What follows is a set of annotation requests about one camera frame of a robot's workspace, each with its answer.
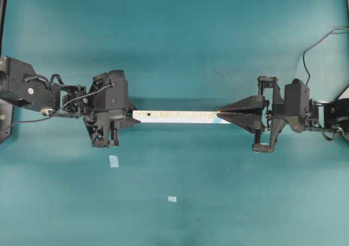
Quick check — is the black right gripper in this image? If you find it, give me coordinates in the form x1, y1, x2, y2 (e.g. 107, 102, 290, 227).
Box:
217, 76, 310, 153

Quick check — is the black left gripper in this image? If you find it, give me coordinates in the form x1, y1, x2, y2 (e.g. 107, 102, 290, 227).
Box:
83, 70, 141, 148

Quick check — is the white wooden board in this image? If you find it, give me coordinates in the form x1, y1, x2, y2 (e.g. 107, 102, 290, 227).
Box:
132, 110, 229, 124

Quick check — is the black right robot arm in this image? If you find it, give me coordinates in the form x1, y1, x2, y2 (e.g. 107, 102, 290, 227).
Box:
217, 76, 348, 153

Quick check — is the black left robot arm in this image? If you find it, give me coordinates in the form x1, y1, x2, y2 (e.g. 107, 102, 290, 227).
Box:
1, 56, 140, 148

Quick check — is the blue tape patch left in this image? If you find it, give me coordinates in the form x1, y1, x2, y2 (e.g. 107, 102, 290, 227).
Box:
109, 155, 119, 168

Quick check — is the blue tape patch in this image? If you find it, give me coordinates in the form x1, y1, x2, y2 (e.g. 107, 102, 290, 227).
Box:
167, 196, 177, 202
109, 155, 119, 168

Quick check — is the blue tape patch centre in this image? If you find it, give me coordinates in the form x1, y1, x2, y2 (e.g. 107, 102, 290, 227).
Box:
167, 196, 177, 202

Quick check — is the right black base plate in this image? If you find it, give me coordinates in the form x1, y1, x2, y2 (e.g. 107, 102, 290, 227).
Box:
337, 86, 349, 100

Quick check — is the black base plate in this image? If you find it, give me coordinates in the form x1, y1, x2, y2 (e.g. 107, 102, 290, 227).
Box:
0, 99, 13, 143
337, 86, 349, 100

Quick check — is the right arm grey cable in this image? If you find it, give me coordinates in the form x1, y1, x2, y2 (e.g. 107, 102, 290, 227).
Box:
302, 27, 349, 87

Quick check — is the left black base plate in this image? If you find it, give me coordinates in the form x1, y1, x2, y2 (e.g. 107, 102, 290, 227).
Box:
0, 99, 13, 143

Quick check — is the black frame post left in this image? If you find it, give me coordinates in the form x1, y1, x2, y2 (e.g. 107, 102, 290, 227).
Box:
0, 0, 7, 53

